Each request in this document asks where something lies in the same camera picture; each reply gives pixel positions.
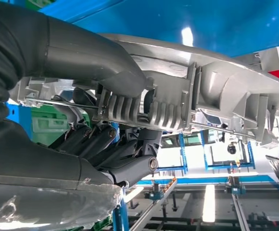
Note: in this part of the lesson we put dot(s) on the black machine on stand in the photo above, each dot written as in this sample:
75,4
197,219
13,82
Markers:
231,149

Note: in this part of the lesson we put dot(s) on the white desk leg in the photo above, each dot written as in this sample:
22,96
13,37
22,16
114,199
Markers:
269,59

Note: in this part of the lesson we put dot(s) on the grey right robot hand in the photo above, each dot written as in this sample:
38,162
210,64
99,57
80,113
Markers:
45,178

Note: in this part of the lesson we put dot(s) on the blue metal frame rack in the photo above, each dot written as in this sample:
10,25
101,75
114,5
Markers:
183,153
226,166

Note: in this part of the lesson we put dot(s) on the blue metal shelf rack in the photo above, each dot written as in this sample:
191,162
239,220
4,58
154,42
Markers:
154,19

